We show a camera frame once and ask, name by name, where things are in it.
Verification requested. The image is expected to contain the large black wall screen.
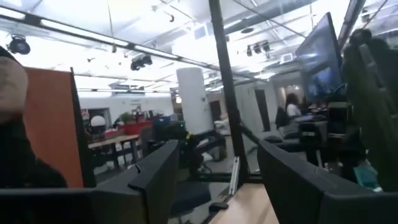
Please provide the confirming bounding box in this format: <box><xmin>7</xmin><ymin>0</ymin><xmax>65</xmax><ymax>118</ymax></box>
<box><xmin>294</xmin><ymin>12</ymin><xmax>346</xmax><ymax>103</ymax></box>

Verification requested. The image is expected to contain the tall green cactus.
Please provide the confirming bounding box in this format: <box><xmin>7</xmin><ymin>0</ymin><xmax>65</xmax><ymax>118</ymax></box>
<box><xmin>341</xmin><ymin>27</ymin><xmax>398</xmax><ymax>193</ymax></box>

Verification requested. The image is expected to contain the wooden table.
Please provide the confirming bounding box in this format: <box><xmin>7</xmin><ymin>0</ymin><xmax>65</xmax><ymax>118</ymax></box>
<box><xmin>88</xmin><ymin>133</ymin><xmax>141</xmax><ymax>170</ymax></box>

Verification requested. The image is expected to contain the black ceiling spotlight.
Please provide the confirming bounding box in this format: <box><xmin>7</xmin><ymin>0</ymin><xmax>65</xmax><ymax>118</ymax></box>
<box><xmin>129</xmin><ymin>54</ymin><xmax>154</xmax><ymax>72</ymax></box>
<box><xmin>7</xmin><ymin>34</ymin><xmax>32</xmax><ymax>56</ymax></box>

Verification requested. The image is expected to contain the black aluminium rig frame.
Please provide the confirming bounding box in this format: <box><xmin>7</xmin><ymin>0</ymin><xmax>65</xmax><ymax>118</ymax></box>
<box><xmin>186</xmin><ymin>0</ymin><xmax>265</xmax><ymax>187</ymax></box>

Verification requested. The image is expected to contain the translucent teal plastic bin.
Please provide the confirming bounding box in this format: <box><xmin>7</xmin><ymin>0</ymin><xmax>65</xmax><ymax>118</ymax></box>
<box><xmin>353</xmin><ymin>164</ymin><xmax>382</xmax><ymax>193</ymax></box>

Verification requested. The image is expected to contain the silver aluminium bracket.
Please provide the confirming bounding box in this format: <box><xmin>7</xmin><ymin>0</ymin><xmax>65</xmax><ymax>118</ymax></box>
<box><xmin>229</xmin><ymin>156</ymin><xmax>241</xmax><ymax>196</ymax></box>

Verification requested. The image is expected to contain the white globe lamp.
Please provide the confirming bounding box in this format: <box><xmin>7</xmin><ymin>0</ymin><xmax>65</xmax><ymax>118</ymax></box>
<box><xmin>90</xmin><ymin>115</ymin><xmax>107</xmax><ymax>131</ymax></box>

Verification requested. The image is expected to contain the ceiling light bar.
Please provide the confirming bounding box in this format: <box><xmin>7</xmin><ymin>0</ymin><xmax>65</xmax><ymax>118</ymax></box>
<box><xmin>0</xmin><ymin>12</ymin><xmax>224</xmax><ymax>72</ymax></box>

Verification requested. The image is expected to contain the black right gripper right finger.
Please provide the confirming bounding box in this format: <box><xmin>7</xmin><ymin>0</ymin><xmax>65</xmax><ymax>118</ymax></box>
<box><xmin>257</xmin><ymin>139</ymin><xmax>398</xmax><ymax>224</ymax></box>

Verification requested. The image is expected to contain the white round pillar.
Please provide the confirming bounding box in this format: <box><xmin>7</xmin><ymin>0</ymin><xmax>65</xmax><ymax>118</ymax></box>
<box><xmin>175</xmin><ymin>67</ymin><xmax>215</xmax><ymax>135</ymax></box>

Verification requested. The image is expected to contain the orange room partition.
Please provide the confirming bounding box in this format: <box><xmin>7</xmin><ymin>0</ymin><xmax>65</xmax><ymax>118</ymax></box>
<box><xmin>23</xmin><ymin>66</ymin><xmax>96</xmax><ymax>189</ymax></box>

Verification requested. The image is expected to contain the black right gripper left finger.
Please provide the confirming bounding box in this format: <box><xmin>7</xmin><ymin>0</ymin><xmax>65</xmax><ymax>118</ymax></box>
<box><xmin>0</xmin><ymin>139</ymin><xmax>180</xmax><ymax>224</ymax></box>

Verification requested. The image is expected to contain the person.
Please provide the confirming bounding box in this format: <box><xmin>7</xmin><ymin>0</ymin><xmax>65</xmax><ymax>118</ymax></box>
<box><xmin>284</xmin><ymin>92</ymin><xmax>303</xmax><ymax>118</ymax></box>
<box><xmin>0</xmin><ymin>46</ymin><xmax>68</xmax><ymax>190</ymax></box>

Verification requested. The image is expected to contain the red box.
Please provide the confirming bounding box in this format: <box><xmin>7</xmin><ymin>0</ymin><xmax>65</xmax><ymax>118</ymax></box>
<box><xmin>118</xmin><ymin>120</ymin><xmax>154</xmax><ymax>136</ymax></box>

